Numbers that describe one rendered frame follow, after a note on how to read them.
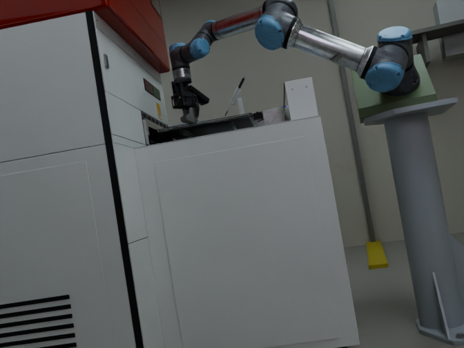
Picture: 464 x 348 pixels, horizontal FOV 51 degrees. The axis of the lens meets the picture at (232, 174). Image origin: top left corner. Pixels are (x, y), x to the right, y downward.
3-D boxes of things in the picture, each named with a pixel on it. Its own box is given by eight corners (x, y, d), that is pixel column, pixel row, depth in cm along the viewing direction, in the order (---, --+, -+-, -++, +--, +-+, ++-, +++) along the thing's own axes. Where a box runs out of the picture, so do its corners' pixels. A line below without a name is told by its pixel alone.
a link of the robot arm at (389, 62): (415, 49, 168) (269, -5, 176) (406, 75, 159) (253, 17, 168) (401, 75, 178) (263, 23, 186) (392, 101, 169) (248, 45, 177)
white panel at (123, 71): (105, 143, 144) (85, 12, 146) (168, 159, 225) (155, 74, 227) (115, 141, 144) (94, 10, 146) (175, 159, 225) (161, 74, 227)
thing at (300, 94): (291, 122, 165) (284, 81, 165) (288, 139, 219) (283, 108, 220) (319, 117, 164) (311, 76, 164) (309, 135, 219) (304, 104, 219)
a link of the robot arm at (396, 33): (416, 52, 182) (414, 19, 173) (409, 73, 174) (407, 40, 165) (384, 53, 188) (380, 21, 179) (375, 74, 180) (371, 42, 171)
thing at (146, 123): (145, 144, 180) (141, 119, 181) (171, 153, 224) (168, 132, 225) (149, 143, 180) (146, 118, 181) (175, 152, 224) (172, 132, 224)
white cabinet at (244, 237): (171, 395, 160) (133, 148, 163) (213, 317, 255) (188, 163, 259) (369, 370, 154) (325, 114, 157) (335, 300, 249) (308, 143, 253)
